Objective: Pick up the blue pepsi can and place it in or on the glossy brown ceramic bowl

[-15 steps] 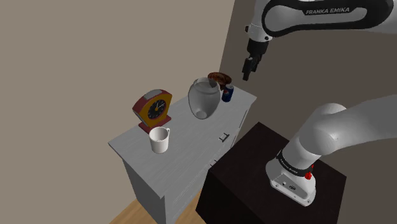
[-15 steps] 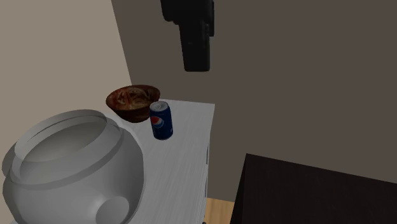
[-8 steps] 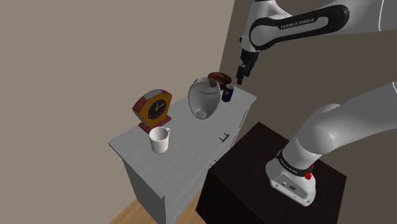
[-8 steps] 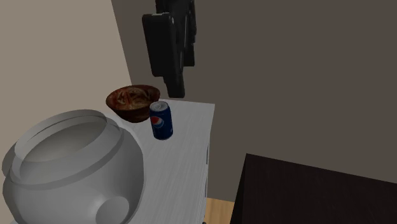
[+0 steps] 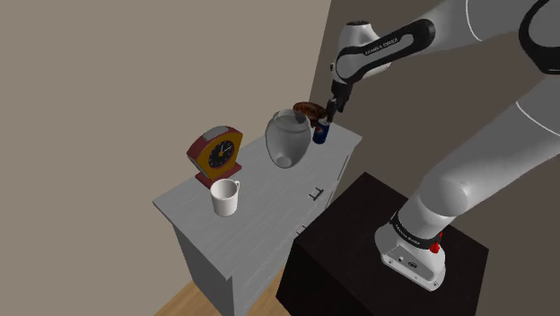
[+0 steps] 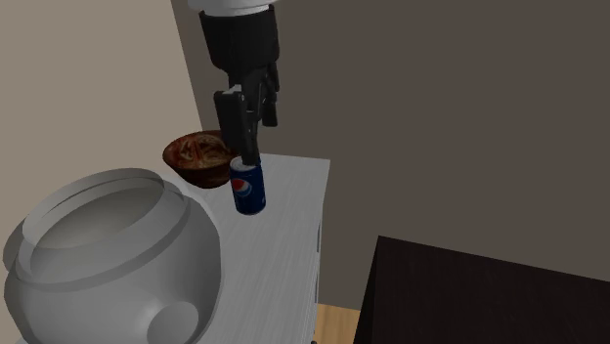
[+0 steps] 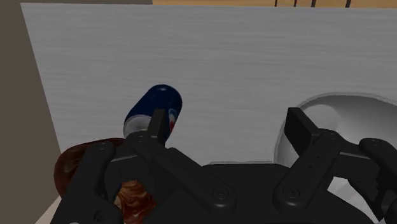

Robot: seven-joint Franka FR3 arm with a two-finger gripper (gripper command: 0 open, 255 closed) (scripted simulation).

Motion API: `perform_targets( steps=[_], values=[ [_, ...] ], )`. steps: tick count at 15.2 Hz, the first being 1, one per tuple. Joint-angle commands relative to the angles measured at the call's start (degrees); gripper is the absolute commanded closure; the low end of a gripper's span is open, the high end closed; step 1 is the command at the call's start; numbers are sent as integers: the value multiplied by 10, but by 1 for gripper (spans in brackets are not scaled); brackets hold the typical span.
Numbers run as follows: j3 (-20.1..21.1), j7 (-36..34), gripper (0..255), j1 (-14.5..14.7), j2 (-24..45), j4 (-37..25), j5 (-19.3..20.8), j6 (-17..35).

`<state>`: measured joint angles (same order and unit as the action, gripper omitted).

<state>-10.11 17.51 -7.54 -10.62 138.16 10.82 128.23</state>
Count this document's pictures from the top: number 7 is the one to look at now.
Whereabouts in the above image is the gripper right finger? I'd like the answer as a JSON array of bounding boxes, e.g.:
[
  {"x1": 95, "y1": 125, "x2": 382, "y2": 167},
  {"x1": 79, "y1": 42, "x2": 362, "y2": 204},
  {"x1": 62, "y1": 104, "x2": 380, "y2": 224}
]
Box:
[{"x1": 272, "y1": 106, "x2": 397, "y2": 222}]

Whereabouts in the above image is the white bowl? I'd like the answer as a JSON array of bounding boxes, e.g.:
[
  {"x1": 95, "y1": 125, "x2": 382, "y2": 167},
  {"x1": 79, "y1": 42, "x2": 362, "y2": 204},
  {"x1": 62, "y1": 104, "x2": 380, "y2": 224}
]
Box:
[{"x1": 273, "y1": 92, "x2": 397, "y2": 224}]

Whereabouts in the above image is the brown wooden bowl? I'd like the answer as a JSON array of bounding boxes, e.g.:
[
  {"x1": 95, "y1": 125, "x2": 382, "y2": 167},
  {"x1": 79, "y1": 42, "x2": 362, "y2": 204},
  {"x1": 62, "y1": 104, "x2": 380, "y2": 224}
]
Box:
[{"x1": 53, "y1": 137, "x2": 157, "y2": 224}]

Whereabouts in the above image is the blue drink can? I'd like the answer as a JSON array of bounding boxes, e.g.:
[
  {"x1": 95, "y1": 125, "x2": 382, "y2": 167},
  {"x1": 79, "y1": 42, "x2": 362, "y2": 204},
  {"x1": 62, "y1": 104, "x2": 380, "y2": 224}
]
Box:
[{"x1": 123, "y1": 83, "x2": 183, "y2": 141}]

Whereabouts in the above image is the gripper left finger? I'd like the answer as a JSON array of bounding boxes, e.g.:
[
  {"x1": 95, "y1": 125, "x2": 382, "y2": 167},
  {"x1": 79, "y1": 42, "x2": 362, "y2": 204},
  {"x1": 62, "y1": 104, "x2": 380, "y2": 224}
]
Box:
[{"x1": 51, "y1": 108, "x2": 238, "y2": 224}]

